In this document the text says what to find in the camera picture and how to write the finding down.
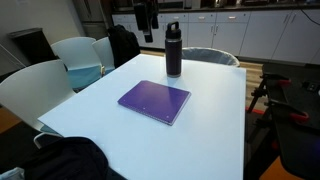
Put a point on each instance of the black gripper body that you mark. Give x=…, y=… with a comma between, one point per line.
x=140, y=16

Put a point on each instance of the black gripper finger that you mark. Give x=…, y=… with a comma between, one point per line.
x=148, y=36
x=155, y=20

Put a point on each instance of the purple spiral notebook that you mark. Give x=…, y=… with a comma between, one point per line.
x=155, y=100

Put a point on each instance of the black jacket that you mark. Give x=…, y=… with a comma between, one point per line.
x=123, y=45

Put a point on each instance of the dark insulated water bottle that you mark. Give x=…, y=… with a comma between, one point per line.
x=173, y=53

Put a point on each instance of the white chair with teal seat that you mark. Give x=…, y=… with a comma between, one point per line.
x=76, y=56
x=105, y=53

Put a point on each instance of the grey metal cabinet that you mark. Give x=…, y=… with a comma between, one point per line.
x=91, y=16

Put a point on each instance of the trash bin with clear liner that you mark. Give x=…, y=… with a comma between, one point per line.
x=213, y=56

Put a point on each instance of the dark waste container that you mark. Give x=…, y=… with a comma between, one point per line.
x=31, y=45

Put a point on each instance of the white plastic chair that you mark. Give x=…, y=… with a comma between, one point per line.
x=33, y=90

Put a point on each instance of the black bag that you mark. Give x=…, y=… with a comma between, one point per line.
x=66, y=160

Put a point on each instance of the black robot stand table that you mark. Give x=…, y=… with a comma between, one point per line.
x=296, y=133

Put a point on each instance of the light blue cloth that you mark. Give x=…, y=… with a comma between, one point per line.
x=11, y=174

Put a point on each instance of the white wall cabinets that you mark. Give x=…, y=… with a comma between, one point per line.
x=260, y=33

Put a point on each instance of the small black switch box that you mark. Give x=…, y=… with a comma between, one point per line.
x=313, y=86

